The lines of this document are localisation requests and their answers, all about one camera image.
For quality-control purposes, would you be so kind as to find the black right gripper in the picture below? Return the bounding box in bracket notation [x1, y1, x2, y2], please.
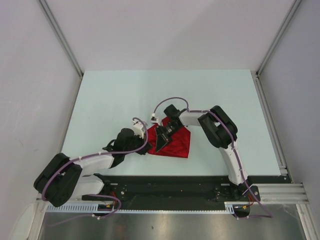
[155, 121, 182, 152]

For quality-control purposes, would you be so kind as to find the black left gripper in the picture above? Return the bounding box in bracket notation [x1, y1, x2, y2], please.
[123, 131, 152, 155]

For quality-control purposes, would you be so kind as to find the red cloth napkin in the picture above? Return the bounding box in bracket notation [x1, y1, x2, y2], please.
[147, 124, 191, 159]

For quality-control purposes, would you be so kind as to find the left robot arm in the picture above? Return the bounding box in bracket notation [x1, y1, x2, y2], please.
[33, 128, 152, 207]

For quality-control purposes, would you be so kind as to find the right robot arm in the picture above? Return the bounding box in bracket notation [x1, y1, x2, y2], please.
[155, 104, 250, 201]

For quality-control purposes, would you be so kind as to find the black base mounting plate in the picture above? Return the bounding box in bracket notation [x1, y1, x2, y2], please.
[80, 175, 253, 211]

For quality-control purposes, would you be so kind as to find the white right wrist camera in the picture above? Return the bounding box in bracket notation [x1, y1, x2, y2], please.
[150, 113, 161, 125]

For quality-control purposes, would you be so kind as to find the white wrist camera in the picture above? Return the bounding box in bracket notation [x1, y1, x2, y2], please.
[132, 119, 147, 139]
[150, 113, 161, 125]

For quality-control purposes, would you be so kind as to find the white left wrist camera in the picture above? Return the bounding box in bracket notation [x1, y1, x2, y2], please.
[132, 119, 147, 139]

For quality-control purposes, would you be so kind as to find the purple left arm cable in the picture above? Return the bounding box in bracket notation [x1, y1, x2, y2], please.
[41, 116, 149, 227]

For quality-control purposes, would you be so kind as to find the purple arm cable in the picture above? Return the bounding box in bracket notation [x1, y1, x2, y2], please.
[41, 116, 149, 227]
[152, 96, 273, 219]

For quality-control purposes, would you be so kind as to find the white slotted cable duct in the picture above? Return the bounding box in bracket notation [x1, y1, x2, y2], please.
[46, 201, 253, 215]

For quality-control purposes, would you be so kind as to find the right aluminium frame post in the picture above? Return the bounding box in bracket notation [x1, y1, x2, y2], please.
[256, 0, 305, 76]

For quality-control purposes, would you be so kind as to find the aluminium frame post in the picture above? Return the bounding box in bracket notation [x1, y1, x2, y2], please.
[256, 0, 305, 76]
[36, 0, 84, 77]

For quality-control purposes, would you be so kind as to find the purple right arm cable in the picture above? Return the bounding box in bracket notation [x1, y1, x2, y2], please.
[152, 96, 273, 219]

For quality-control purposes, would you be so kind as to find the left aluminium frame post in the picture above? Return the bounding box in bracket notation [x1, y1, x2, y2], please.
[36, 0, 84, 77]

